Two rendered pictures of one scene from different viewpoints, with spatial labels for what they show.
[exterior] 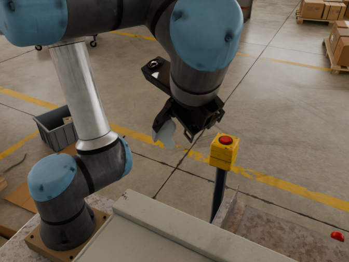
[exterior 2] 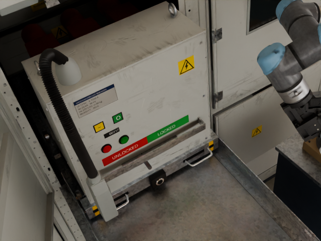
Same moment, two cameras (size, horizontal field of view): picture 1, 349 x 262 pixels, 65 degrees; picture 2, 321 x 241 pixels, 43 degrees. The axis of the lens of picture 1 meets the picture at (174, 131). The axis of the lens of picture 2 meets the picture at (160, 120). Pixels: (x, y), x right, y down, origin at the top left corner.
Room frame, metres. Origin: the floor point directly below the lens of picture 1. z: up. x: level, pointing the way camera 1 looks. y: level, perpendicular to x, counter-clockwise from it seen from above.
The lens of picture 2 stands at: (0.56, -0.85, 2.07)
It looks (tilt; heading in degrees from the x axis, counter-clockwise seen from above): 46 degrees down; 129
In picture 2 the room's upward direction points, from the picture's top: 10 degrees counter-clockwise
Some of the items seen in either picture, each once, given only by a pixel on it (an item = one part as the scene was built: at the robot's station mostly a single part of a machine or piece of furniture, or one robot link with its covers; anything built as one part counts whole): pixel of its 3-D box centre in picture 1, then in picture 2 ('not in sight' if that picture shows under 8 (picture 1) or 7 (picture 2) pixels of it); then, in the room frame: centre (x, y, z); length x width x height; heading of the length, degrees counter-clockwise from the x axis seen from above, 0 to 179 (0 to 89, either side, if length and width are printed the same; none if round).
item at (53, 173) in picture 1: (58, 184); not in sight; (0.49, 0.30, 0.96); 0.13 x 0.12 x 0.14; 131
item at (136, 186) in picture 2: not in sight; (153, 172); (-0.04, -0.19, 0.90); 0.54 x 0.05 x 0.06; 62
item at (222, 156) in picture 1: (224, 151); not in sight; (0.74, -0.18, 0.85); 0.08 x 0.08 x 0.10; 62
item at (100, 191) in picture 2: not in sight; (101, 194); (-0.06, -0.42, 1.04); 0.08 x 0.05 x 0.17; 152
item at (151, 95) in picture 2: not in sight; (144, 127); (-0.03, -0.20, 1.15); 0.48 x 0.01 x 0.48; 62
